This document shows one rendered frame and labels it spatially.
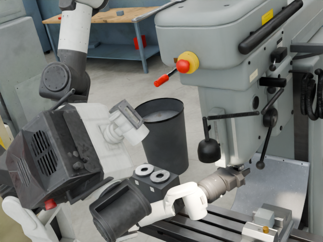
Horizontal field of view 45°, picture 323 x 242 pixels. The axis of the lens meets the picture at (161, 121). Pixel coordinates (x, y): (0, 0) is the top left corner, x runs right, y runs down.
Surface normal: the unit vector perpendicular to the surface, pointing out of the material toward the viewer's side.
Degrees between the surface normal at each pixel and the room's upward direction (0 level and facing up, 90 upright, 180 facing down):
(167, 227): 0
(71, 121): 59
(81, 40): 88
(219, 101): 90
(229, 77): 90
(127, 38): 90
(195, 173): 0
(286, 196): 45
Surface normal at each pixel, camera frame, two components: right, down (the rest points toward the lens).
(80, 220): -0.18, -0.87
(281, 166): -0.57, 0.03
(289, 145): -0.55, 0.47
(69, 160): 0.72, -0.48
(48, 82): -0.23, 0.00
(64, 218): -0.26, 0.48
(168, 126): 0.40, 0.42
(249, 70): 0.81, 0.13
